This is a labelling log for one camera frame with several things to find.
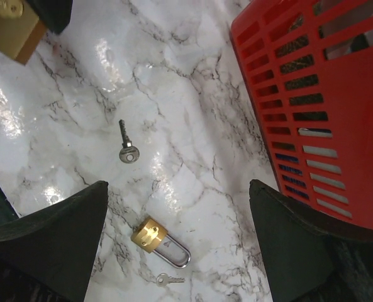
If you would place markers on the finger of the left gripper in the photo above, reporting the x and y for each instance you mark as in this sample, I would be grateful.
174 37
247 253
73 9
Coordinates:
55 14

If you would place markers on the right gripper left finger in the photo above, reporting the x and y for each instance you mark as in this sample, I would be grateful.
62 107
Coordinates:
49 254

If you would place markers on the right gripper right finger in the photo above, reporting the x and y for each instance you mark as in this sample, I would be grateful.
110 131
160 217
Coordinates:
309 255

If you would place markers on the large brass padlock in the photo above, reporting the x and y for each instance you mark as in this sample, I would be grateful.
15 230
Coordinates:
21 30

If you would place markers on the small brass padlock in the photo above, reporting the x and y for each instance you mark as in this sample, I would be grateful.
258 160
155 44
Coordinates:
150 234

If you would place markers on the small silver key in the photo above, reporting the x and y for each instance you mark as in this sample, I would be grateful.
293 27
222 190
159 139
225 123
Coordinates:
164 279

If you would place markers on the dark silver key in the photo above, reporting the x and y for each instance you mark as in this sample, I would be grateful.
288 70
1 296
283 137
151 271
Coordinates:
128 152

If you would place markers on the red plastic basket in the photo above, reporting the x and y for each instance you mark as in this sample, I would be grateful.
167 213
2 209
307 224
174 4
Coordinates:
308 69

